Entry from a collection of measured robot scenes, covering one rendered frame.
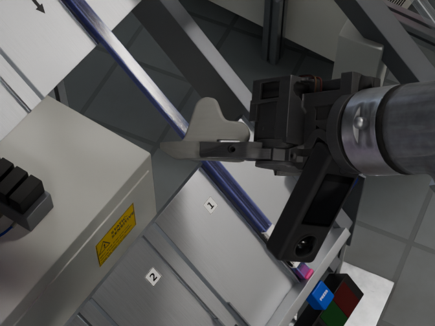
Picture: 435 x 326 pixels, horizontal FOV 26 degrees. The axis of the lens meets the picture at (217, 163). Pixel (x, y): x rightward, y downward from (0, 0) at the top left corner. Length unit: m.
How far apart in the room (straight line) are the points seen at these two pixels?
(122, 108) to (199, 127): 1.32
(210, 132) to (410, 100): 0.22
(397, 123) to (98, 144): 0.71
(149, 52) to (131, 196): 0.98
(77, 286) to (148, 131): 0.84
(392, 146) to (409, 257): 1.27
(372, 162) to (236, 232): 0.34
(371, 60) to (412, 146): 0.51
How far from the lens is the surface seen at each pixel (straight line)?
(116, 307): 1.01
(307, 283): 1.12
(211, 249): 1.07
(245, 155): 0.85
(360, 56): 1.25
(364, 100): 0.79
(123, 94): 2.23
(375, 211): 2.06
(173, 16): 1.07
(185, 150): 0.89
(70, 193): 1.34
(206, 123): 0.89
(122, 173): 1.35
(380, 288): 1.96
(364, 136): 0.78
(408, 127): 0.74
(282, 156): 0.84
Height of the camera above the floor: 1.73
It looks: 55 degrees down
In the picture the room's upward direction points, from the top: straight up
